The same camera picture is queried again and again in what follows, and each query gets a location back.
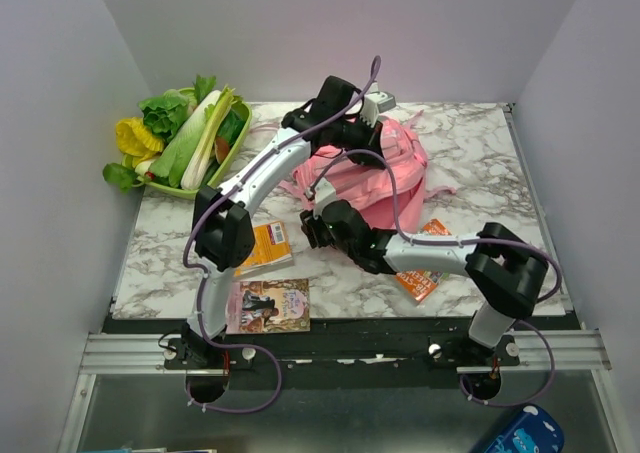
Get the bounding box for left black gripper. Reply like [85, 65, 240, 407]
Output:
[329, 113, 385, 168]

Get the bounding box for pink illustrated storybook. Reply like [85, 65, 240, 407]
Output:
[226, 279, 311, 334]

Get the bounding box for black mounting base rail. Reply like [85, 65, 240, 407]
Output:
[102, 316, 531, 392]

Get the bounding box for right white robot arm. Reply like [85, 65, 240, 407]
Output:
[300, 200, 550, 365]

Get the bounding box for yellow flower toy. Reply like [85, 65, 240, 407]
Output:
[115, 117, 165, 158]

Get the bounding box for orange paperback book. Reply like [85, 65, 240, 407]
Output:
[235, 220, 293, 277]

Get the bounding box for aluminium frame rail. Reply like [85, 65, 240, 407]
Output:
[80, 334, 165, 375]

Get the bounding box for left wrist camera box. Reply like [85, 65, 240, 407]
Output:
[357, 91, 396, 127]

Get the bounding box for green lettuce toy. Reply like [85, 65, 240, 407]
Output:
[138, 75, 217, 142]

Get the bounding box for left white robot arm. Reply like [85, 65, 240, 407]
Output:
[185, 60, 383, 368]

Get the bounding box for purple cable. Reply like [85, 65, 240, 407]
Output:
[182, 55, 384, 414]
[304, 148, 564, 409]

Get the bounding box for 78-storey treehouse book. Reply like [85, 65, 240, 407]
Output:
[396, 218, 451, 303]

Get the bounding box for pink school backpack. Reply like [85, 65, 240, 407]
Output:
[249, 110, 456, 237]

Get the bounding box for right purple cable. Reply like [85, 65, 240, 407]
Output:
[304, 148, 564, 409]

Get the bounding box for white napa cabbage toy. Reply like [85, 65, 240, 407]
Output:
[147, 86, 247, 191]

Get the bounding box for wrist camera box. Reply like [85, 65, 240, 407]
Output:
[357, 91, 396, 127]
[304, 178, 338, 216]

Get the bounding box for blue shark pencil case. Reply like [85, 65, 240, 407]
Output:
[471, 404, 565, 453]

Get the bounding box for green vegetable tray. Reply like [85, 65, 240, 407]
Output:
[137, 99, 252, 199]

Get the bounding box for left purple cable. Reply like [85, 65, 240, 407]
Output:
[182, 55, 384, 414]

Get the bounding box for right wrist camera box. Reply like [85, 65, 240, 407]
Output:
[304, 178, 338, 216]

